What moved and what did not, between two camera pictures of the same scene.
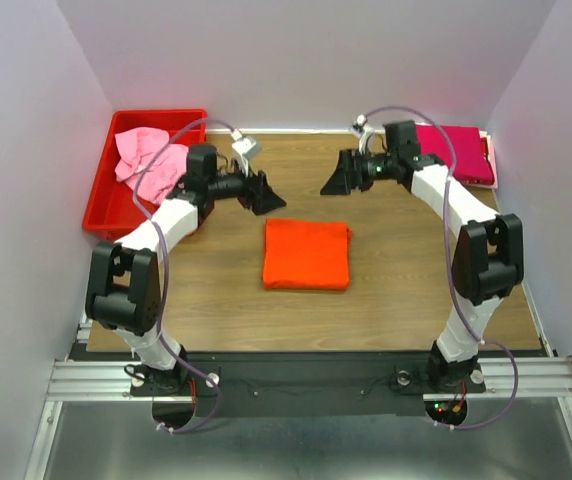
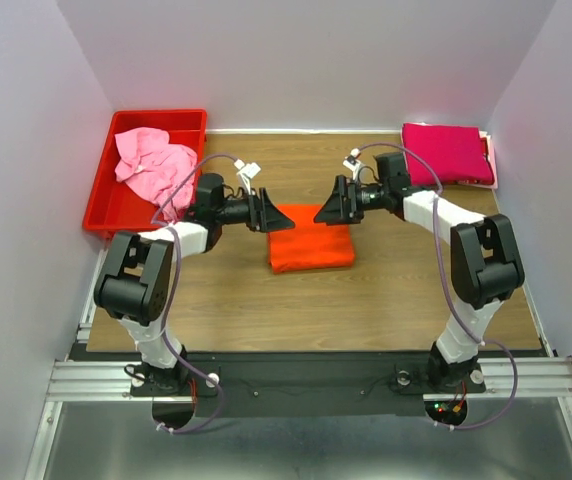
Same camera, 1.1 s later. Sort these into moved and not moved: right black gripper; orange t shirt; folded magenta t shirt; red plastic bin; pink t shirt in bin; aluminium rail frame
Moved: right black gripper; orange t shirt
Not moved: pink t shirt in bin; aluminium rail frame; red plastic bin; folded magenta t shirt
